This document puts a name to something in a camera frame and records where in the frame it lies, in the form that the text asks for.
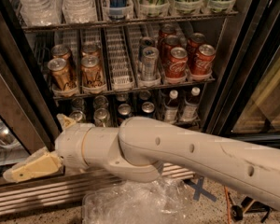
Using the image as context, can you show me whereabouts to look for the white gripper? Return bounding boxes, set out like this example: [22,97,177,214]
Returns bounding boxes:
[3,114,93,183]

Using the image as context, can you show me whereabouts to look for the left white-capped bottle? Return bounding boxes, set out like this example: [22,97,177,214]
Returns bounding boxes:
[162,90,179,123]

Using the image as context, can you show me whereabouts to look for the silver can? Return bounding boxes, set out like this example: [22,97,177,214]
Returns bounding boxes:
[138,36,155,62]
[141,47,159,81]

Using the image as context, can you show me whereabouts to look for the front left Pepsi can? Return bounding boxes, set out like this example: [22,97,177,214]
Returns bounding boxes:
[117,104,133,125]

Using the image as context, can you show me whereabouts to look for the front left clear can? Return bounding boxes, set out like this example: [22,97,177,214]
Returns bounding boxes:
[69,110,86,123]

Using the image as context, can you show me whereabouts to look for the tall blue red can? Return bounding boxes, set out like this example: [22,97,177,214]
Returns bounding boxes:
[106,0,127,21]

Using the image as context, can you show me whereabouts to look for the rear silver can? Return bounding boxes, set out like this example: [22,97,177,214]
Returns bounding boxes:
[138,36,155,62]

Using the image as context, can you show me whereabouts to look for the front right Coca-Cola can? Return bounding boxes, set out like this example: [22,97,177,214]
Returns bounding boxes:
[190,44,216,76]

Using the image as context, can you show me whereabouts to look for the right white-capped bottle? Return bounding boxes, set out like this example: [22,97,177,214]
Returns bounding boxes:
[180,87,201,122]

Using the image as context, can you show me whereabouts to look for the right clear water bottles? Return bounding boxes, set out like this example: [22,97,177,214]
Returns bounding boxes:
[63,0,97,23]

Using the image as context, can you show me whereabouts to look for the white-capped bottle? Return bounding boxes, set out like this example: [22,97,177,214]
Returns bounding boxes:
[162,90,179,123]
[180,87,201,122]

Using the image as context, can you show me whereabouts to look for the open glass fridge door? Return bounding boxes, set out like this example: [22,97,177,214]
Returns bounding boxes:
[0,38,61,187]

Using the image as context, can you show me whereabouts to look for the orange can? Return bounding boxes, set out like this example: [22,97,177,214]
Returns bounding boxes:
[81,55,105,88]
[81,44,100,57]
[51,44,75,67]
[48,58,77,91]

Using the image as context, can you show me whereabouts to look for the blue tape cross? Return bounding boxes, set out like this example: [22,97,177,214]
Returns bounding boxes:
[184,177,217,203]

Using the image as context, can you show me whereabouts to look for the front right Pepsi can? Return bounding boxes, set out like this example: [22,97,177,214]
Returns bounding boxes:
[141,102,155,118]

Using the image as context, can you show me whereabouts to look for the coca-cola can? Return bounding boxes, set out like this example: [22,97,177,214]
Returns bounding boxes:
[158,24,176,44]
[165,47,188,78]
[161,35,181,63]
[186,33,205,59]
[190,44,216,76]

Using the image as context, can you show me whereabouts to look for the middle left Coca-Cola can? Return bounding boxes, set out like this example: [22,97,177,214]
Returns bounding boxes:
[161,35,181,63]

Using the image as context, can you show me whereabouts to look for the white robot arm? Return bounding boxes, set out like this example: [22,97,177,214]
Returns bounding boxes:
[4,117,280,211]

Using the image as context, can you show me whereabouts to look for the orange cable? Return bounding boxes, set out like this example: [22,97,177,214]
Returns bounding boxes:
[223,186,231,224]

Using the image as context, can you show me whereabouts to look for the clear can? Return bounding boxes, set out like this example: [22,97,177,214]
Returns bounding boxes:
[94,108,111,127]
[93,95,109,109]
[71,97,86,113]
[69,110,86,123]

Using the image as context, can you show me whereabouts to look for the pepsi can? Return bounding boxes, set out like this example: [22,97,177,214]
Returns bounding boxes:
[116,93,130,105]
[138,91,151,103]
[141,102,155,118]
[117,104,133,125]

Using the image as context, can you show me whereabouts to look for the front left Coca-Cola can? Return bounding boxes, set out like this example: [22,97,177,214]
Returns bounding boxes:
[165,47,188,78]

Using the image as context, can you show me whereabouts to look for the front silver can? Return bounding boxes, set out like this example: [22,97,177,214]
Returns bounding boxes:
[141,47,159,81]

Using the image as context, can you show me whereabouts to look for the rear left Pepsi can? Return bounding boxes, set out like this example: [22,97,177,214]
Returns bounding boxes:
[116,93,130,105]

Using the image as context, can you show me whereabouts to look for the rear right Pepsi can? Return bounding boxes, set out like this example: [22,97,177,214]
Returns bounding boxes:
[138,91,151,103]

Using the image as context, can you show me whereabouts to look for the rear left clear can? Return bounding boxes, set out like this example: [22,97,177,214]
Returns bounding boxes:
[71,97,86,113]

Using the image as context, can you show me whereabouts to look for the empty white glide tray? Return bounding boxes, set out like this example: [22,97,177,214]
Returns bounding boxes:
[105,27,134,91]

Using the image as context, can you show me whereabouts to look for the rear left Coca-Cola can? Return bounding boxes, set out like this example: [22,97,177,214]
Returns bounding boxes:
[158,24,176,44]

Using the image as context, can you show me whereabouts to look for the can behind left door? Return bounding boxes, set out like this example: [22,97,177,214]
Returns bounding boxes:
[0,121,20,148]

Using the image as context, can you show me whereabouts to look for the clear water bottles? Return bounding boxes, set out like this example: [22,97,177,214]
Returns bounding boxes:
[63,0,97,23]
[20,0,62,26]

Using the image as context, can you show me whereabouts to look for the left clear water bottles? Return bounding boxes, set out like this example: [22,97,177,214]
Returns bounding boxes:
[20,0,62,26]

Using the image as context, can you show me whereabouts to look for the rear right Coca-Cola can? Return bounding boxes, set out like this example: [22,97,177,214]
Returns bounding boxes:
[186,33,205,59]

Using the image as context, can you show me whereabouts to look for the clear plastic bin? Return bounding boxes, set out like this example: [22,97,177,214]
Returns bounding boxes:
[82,178,188,224]

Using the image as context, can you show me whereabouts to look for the yellow black wheeled stand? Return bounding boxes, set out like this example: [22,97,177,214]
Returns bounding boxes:
[228,193,273,224]

